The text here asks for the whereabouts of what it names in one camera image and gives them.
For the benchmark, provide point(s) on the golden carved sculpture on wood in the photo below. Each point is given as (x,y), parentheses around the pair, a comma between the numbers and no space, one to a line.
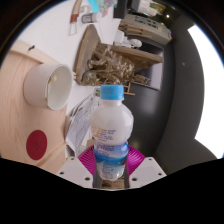
(110,65)

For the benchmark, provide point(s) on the long ceiling light strip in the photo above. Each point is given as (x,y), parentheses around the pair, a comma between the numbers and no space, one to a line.
(210,93)

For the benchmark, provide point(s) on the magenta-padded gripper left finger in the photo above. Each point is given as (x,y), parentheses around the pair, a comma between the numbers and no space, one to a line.
(76,172)

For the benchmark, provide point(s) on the white paper cup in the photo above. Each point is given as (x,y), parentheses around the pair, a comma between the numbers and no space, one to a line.
(50,86)

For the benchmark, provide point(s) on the white bottle with blue cap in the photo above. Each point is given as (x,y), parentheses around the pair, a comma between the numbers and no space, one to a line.
(111,123)

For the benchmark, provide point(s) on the flat round red coaster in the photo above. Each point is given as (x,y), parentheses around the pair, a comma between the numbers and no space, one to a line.
(36,145)

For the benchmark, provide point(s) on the printed newspaper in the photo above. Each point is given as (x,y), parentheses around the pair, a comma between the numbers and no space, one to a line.
(80,125)

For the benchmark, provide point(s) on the desktop printer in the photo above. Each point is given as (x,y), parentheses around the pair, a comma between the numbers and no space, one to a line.
(146,28)

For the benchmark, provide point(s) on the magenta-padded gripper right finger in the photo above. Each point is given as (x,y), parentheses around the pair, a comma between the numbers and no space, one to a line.
(148,171)

